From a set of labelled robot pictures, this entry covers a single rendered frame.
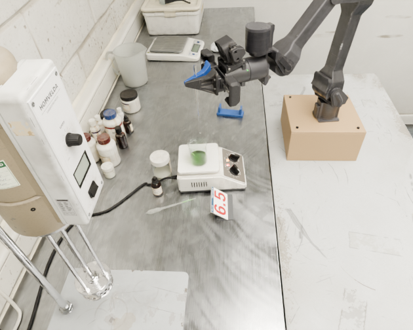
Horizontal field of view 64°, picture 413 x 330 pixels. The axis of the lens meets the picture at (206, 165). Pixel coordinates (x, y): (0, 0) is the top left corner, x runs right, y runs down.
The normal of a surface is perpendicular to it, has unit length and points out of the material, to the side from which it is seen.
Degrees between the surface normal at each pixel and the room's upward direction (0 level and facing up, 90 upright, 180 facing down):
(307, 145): 90
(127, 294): 0
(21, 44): 90
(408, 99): 90
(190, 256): 0
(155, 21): 93
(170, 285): 0
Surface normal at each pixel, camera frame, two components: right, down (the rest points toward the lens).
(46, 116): 1.00, 0.00
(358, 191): -0.05, -0.70
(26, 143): -0.07, 0.71
